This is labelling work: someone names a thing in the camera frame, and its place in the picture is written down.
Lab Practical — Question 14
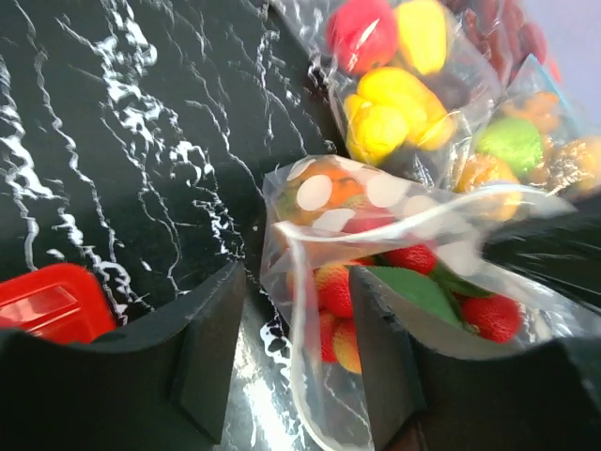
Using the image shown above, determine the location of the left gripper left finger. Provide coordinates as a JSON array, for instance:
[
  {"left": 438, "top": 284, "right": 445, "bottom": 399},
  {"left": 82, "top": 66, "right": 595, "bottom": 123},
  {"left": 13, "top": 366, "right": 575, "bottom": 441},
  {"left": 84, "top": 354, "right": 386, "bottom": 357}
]
[{"left": 1, "top": 263, "right": 246, "bottom": 450}]

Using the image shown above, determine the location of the polka dot zip bag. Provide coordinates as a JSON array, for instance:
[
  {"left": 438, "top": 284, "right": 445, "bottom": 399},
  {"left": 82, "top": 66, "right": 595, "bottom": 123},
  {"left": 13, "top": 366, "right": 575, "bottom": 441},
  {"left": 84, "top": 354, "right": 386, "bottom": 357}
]
[{"left": 261, "top": 156, "right": 600, "bottom": 450}]

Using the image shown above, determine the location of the blue zip bag mixed food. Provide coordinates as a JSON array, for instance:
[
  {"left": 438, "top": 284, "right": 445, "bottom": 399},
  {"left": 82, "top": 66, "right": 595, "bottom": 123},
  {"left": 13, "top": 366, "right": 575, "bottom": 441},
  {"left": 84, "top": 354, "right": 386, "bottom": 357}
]
[{"left": 455, "top": 55, "right": 600, "bottom": 226}]

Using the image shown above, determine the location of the zip bag with red chilies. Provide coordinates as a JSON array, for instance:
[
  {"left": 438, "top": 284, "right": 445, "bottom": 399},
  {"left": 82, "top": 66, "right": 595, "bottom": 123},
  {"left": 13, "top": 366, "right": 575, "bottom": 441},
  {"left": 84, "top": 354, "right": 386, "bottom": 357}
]
[{"left": 443, "top": 0, "right": 562, "bottom": 86}]

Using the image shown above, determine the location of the zip bag with apple and peppers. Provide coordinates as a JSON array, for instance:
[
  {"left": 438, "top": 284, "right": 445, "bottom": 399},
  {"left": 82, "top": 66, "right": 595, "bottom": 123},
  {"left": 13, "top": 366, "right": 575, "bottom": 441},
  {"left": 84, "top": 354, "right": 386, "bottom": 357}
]
[{"left": 274, "top": 1, "right": 501, "bottom": 190}]

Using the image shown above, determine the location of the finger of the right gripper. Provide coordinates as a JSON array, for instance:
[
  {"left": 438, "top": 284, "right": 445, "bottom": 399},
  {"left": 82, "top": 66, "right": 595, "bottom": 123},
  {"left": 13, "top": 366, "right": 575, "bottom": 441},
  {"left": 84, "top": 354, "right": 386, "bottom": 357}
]
[{"left": 482, "top": 206, "right": 600, "bottom": 310}]

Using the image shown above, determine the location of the fake cherry bunch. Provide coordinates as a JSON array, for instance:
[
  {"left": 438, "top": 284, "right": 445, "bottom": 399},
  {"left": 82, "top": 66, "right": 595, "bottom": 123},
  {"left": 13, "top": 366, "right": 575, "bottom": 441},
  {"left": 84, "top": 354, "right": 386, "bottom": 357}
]
[{"left": 287, "top": 244, "right": 523, "bottom": 374}]

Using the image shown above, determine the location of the fake orange pineapple with leaves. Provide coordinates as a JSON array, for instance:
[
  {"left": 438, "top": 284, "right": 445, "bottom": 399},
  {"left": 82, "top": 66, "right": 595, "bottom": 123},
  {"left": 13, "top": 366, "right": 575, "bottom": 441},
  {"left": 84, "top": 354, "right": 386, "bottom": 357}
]
[{"left": 274, "top": 160, "right": 365, "bottom": 226}]

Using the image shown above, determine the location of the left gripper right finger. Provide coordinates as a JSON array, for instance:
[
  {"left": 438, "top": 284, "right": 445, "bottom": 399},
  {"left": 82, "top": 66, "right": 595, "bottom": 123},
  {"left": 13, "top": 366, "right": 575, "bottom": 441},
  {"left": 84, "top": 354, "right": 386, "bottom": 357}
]
[{"left": 350, "top": 267, "right": 600, "bottom": 450}]

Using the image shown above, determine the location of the red plastic bin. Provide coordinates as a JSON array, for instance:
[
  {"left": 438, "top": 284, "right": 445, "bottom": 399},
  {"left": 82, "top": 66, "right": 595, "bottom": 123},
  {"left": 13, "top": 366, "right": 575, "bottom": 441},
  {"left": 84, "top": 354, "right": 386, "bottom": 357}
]
[{"left": 1, "top": 263, "right": 117, "bottom": 344}]

